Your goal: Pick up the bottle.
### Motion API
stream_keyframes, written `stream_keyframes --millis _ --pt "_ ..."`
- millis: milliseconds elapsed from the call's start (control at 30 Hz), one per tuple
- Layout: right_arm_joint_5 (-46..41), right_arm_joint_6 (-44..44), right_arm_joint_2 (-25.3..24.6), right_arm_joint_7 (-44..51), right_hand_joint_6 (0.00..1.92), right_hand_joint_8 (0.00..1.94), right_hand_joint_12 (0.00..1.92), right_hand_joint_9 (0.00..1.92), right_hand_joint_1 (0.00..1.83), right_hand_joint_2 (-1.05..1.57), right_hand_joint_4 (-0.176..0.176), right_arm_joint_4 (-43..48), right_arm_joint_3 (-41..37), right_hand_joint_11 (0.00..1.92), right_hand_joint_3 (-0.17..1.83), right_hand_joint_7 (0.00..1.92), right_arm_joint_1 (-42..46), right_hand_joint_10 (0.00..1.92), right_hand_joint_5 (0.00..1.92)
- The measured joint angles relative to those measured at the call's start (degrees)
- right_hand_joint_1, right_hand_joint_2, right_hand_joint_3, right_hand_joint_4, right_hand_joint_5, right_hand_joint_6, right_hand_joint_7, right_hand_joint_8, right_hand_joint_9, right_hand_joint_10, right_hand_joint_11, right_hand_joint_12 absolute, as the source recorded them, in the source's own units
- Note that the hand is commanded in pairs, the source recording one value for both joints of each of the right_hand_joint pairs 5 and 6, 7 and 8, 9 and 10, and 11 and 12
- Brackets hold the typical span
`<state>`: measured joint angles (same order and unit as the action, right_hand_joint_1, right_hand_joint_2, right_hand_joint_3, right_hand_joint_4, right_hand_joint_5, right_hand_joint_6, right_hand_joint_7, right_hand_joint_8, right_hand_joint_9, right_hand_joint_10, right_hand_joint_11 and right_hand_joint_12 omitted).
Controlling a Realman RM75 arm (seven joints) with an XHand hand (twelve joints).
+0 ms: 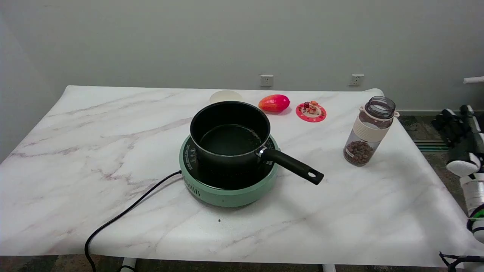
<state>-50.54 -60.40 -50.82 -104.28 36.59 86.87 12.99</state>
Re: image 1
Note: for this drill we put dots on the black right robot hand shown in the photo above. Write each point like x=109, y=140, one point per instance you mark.
x=459, y=139

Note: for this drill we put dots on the white table leg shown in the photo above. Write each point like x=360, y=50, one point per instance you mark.
x=329, y=268
x=127, y=265

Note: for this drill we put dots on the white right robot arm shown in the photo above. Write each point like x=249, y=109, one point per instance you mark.
x=474, y=196

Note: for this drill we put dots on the floor vent grille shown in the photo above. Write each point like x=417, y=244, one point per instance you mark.
x=431, y=146

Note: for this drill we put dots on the green induction cooker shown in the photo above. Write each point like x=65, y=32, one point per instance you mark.
x=227, y=187

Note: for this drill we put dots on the red coaster with figurines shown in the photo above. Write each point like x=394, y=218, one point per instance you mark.
x=311, y=112

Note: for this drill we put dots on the red mango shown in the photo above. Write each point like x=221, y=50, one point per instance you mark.
x=274, y=103

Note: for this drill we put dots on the clear bottle with brown beans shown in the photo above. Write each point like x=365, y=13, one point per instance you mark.
x=366, y=132

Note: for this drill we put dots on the white wall socket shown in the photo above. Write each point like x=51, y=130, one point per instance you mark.
x=266, y=80
x=356, y=79

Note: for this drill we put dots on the white pipe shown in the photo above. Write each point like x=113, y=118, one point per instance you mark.
x=473, y=79

